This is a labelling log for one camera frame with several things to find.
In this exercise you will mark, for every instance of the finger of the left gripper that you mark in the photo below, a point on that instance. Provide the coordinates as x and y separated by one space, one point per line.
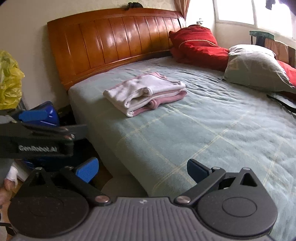
75 132
31 115

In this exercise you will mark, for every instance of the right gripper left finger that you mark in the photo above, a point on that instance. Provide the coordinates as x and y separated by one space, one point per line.
54 203

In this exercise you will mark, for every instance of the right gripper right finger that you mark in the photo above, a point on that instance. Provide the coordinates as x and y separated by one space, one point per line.
227 203

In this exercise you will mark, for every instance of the pink and white sweater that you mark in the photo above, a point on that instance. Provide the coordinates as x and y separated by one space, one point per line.
144 93

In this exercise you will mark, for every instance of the white fleece left forearm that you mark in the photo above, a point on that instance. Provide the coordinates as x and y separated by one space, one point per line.
17 172

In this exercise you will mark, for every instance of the person left hand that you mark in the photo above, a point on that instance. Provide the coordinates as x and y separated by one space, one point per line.
8 189

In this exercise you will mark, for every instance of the blue round object bedside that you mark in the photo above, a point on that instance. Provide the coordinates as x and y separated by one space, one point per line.
52 115

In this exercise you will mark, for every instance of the yellow plastic bag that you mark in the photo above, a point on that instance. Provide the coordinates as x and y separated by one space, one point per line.
11 81

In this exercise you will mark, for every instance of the green plaid bed blanket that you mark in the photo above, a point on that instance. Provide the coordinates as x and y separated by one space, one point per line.
217 123

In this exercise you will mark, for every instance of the wooden headboard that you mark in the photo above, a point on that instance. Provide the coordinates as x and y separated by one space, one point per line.
94 42

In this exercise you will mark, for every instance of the black backpack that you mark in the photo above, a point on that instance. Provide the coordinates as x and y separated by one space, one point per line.
286 99

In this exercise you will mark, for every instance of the grey green pillow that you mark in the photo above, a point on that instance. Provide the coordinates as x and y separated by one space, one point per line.
256 67

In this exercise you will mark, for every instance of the red quilt right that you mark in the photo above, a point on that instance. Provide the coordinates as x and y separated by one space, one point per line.
290 71

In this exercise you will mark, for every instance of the red quilt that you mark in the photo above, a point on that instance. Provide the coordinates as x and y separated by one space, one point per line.
196 45
290 71

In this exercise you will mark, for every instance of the red quilt left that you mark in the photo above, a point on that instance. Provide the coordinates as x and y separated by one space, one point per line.
196 45

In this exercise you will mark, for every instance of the green topped box pile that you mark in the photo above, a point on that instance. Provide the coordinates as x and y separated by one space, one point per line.
282 51

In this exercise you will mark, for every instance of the red plaid curtain left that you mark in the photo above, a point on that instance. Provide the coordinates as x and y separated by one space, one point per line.
182 6

